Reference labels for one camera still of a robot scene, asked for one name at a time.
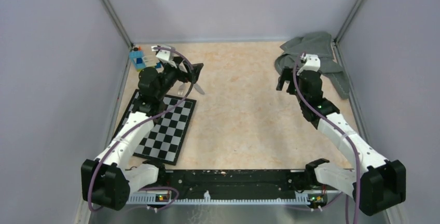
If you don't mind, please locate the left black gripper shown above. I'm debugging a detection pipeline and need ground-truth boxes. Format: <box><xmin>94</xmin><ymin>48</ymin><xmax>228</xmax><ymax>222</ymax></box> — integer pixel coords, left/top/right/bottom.
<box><xmin>155</xmin><ymin>56</ymin><xmax>203</xmax><ymax>99</ymax></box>

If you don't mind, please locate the grey cloth napkin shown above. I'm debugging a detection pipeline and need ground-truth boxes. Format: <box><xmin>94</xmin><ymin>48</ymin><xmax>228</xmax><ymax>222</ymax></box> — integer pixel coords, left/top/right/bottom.
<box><xmin>274</xmin><ymin>32</ymin><xmax>350</xmax><ymax>100</ymax></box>

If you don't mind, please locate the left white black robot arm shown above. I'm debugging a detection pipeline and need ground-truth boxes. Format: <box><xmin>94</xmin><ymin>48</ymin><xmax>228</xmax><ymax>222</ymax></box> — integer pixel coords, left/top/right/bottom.
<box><xmin>80</xmin><ymin>63</ymin><xmax>204</xmax><ymax>212</ymax></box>

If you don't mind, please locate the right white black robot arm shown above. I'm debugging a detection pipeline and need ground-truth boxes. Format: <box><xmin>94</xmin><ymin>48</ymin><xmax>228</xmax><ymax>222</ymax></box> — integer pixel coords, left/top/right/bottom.
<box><xmin>277</xmin><ymin>67</ymin><xmax>406</xmax><ymax>216</ymax></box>

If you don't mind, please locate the silver table knife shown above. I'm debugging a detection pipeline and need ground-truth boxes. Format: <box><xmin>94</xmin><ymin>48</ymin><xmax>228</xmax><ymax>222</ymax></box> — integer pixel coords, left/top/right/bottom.
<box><xmin>193</xmin><ymin>83</ymin><xmax>205</xmax><ymax>95</ymax></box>

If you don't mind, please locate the silver fork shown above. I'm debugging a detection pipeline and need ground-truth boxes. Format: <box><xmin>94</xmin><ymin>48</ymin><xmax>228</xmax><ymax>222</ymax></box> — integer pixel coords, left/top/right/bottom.
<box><xmin>177</xmin><ymin>83</ymin><xmax>186</xmax><ymax>96</ymax></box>

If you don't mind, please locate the colourful toy brick block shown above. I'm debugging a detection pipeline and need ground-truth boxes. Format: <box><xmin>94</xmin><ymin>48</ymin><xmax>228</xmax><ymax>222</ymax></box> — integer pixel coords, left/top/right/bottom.
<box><xmin>129</xmin><ymin>46</ymin><xmax>161</xmax><ymax>72</ymax></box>

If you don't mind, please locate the black white checkerboard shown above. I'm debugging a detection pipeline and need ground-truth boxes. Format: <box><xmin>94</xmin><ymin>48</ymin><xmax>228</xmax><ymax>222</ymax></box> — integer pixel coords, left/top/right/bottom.
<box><xmin>133</xmin><ymin>99</ymin><xmax>197</xmax><ymax>165</ymax></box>

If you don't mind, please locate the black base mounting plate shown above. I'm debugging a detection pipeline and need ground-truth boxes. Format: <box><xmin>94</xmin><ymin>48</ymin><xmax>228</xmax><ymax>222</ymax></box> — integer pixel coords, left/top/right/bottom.
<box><xmin>137</xmin><ymin>168</ymin><xmax>339</xmax><ymax>202</ymax></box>

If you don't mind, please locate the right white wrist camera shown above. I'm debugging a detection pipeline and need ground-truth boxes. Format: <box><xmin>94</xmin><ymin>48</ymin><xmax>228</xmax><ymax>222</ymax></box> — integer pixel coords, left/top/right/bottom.
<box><xmin>297</xmin><ymin>53</ymin><xmax>321</xmax><ymax>76</ymax></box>

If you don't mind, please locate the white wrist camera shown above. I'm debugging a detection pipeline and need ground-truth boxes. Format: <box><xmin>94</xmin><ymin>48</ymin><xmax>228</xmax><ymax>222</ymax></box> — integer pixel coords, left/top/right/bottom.
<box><xmin>297</xmin><ymin>53</ymin><xmax>321</xmax><ymax>76</ymax></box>
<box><xmin>151</xmin><ymin>45</ymin><xmax>175</xmax><ymax>62</ymax></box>

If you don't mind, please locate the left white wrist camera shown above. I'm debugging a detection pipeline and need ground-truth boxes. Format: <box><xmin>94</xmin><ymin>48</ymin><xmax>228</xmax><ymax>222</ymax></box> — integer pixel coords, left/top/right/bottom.
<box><xmin>151</xmin><ymin>45</ymin><xmax>175</xmax><ymax>62</ymax></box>

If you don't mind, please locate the grey slotted cable duct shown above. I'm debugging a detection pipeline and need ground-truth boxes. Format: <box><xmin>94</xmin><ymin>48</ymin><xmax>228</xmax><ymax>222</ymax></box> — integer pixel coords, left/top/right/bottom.
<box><xmin>126</xmin><ymin>192</ymin><xmax>310</xmax><ymax>206</ymax></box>

